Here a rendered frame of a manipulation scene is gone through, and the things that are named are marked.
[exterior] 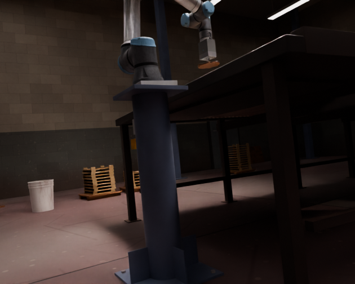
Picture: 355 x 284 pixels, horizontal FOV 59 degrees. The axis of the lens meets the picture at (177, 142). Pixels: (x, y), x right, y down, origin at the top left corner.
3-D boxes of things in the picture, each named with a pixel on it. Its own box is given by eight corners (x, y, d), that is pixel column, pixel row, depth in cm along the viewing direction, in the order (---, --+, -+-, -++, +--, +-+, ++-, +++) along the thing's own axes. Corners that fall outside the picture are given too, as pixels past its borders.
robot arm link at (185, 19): (189, 7, 174) (205, 10, 180) (178, 16, 183) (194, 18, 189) (191, 21, 173) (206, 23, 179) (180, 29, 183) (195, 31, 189)
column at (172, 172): (147, 303, 120) (126, 80, 123) (114, 275, 153) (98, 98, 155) (224, 275, 140) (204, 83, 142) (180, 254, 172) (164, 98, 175)
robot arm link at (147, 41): (140, 61, 141) (136, 31, 141) (128, 69, 152) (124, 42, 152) (163, 62, 147) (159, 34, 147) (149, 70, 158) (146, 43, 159)
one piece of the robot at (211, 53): (218, 34, 187) (221, 60, 187) (208, 39, 195) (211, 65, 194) (205, 31, 182) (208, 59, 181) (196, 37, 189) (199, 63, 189)
